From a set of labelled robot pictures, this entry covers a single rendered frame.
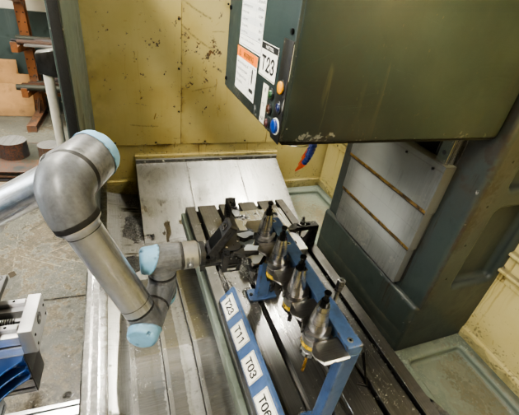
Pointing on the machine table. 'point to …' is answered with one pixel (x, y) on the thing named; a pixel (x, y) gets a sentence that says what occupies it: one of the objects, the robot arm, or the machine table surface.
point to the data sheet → (253, 25)
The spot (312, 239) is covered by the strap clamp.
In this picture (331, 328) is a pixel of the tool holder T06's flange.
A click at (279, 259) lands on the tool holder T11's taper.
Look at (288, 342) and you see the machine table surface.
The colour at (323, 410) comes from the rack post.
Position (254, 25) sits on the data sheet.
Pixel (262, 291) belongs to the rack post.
